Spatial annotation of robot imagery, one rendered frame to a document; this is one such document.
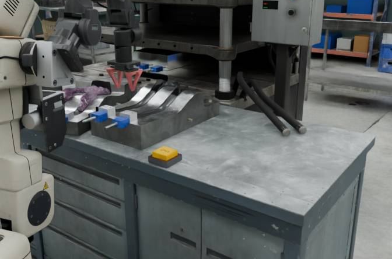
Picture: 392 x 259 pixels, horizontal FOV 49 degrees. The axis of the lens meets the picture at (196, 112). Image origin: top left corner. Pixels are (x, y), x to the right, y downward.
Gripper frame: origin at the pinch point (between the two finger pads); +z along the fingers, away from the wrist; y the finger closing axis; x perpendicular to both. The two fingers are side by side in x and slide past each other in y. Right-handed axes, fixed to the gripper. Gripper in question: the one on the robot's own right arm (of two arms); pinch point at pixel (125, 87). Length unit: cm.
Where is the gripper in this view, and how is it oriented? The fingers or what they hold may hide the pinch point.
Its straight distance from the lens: 151.3
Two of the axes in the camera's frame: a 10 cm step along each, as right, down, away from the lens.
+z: 0.1, 9.5, 3.2
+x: -5.8, 2.6, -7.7
